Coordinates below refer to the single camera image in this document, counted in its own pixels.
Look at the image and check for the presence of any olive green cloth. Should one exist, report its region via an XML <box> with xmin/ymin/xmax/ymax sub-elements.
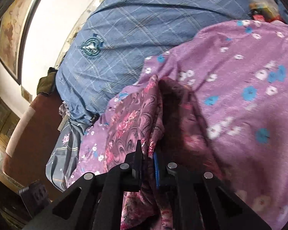
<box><xmin>36</xmin><ymin>67</ymin><xmax>58</xmax><ymax>96</ymax></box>

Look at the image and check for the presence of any maroon floral garment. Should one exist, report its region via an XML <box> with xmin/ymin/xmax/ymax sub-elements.
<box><xmin>105</xmin><ymin>76</ymin><xmax>222</xmax><ymax>229</ymax></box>

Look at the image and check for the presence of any grey star patterned cloth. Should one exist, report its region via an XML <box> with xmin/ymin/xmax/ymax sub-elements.
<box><xmin>46</xmin><ymin>120</ymin><xmax>87</xmax><ymax>192</ymax></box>

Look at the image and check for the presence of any framed map picture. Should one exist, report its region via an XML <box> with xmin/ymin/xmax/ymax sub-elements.
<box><xmin>0</xmin><ymin>0</ymin><xmax>33</xmax><ymax>84</ymax></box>

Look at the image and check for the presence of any purple flowered cloth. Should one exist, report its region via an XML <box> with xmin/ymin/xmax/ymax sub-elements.
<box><xmin>67</xmin><ymin>20</ymin><xmax>288</xmax><ymax>229</ymax></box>

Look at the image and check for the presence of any crumpled grey brown cloth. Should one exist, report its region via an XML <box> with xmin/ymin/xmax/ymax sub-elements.
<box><xmin>59</xmin><ymin>101</ymin><xmax>70</xmax><ymax>118</ymax></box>

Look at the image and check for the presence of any blue plaid bedsheet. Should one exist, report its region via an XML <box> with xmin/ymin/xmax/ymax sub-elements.
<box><xmin>55</xmin><ymin>0</ymin><xmax>250</xmax><ymax>124</ymax></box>

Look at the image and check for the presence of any red yellow items pile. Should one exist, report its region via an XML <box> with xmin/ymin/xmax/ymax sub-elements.
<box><xmin>249</xmin><ymin>0</ymin><xmax>282</xmax><ymax>22</ymax></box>

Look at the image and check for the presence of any brown wooden cabinet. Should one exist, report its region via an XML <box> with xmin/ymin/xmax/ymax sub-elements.
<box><xmin>0</xmin><ymin>98</ymin><xmax>23</xmax><ymax>193</ymax></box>

